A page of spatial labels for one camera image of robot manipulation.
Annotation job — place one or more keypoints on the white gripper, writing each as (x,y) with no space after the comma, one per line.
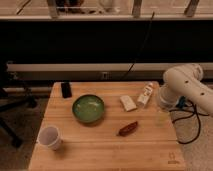
(166,99)

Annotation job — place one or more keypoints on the green ceramic bowl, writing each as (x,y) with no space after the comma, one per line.
(88,108)

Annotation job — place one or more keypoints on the white baseboard heater rail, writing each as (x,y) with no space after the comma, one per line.
(105,71)

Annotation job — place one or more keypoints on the white rectangular block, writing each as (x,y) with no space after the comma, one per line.
(128,103)

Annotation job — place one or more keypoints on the black smartphone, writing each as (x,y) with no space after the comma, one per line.
(66,90)

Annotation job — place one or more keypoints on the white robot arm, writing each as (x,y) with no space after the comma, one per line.
(185,80)

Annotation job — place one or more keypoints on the brown sausage-shaped object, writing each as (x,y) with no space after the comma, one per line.
(128,129)

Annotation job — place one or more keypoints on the white paper cup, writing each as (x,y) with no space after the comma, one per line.
(50,137)

